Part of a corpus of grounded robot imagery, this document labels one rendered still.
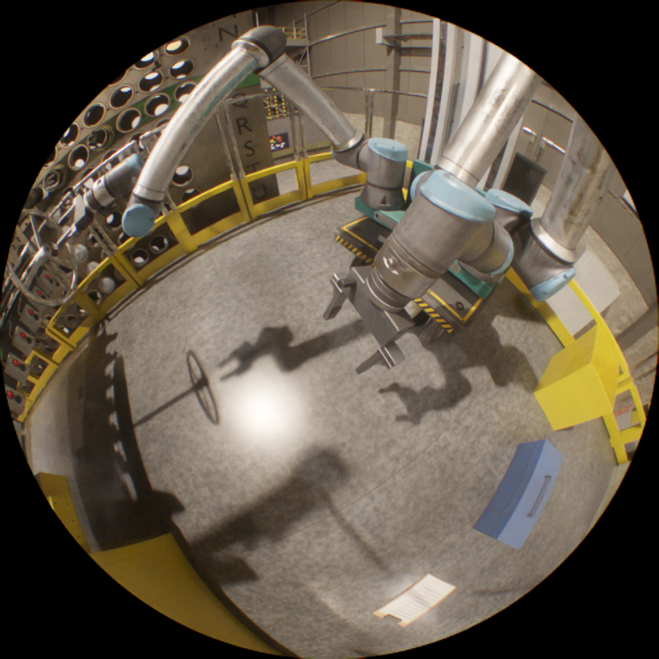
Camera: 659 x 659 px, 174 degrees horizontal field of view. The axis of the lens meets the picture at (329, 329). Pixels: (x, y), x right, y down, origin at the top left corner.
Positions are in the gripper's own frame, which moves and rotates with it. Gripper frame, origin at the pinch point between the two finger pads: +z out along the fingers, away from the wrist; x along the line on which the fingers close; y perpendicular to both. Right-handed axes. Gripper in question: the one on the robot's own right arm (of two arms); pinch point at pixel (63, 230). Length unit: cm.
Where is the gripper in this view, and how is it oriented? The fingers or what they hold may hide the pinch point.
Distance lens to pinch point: 88.4
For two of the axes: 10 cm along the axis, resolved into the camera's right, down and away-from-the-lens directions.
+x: 4.9, 8.7, 0.9
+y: 2.6, -0.4, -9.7
